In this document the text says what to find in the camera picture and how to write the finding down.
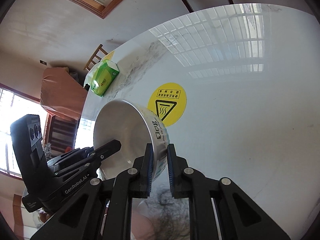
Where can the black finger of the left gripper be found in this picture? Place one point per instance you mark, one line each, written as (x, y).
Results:
(105, 151)

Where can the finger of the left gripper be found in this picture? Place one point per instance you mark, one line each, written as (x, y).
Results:
(82, 152)

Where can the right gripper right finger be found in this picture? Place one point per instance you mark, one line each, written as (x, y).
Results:
(176, 165)

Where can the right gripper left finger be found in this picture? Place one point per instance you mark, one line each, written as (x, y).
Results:
(142, 180)

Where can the white bowl blue cartoon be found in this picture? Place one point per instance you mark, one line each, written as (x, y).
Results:
(134, 126)

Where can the dark wooden bench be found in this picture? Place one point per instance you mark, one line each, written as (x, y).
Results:
(60, 134)

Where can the orange cloth covered furniture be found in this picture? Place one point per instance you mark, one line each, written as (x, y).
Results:
(61, 95)

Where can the yellow hot warning sticker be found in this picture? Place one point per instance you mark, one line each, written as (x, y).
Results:
(168, 102)

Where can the green tissue pack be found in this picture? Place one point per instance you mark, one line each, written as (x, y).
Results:
(103, 76)

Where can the side window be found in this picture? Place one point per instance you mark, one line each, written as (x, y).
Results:
(22, 128)

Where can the light wooden chair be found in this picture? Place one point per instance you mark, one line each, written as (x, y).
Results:
(96, 57)

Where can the black wall switch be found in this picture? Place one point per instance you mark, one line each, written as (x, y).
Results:
(43, 62)

